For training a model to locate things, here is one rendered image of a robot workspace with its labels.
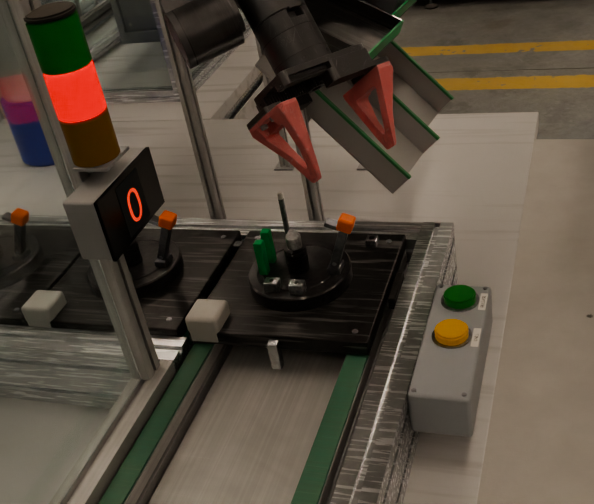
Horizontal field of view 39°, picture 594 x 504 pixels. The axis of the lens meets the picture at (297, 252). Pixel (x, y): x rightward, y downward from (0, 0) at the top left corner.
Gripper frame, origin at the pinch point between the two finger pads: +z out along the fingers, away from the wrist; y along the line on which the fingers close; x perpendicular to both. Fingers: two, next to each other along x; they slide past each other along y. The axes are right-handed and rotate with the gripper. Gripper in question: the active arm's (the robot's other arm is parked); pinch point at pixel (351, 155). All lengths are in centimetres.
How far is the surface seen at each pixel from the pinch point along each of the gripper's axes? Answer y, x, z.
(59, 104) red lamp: -19.0, 12.6, -17.8
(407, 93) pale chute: 50, 44, -11
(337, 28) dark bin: 30.1, 29.0, -21.3
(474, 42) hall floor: 291, 247, -59
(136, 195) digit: -13.5, 19.1, -7.9
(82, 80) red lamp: -16.8, 10.0, -18.5
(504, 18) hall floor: 326, 252, -67
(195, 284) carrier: -1.5, 43.8, 2.1
